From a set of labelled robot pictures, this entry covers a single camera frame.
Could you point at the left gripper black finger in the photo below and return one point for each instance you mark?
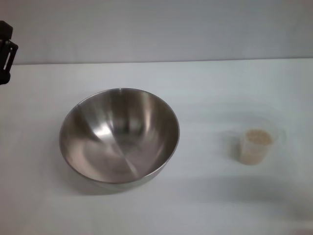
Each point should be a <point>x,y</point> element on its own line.
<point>7,58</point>

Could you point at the white rice grains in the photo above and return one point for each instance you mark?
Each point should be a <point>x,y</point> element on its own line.
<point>258,137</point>

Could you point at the clear plastic measuring cup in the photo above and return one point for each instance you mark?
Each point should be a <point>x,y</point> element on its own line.
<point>234,144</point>

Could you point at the stainless steel mixing bowl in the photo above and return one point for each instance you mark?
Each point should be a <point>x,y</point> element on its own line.
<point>117,137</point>

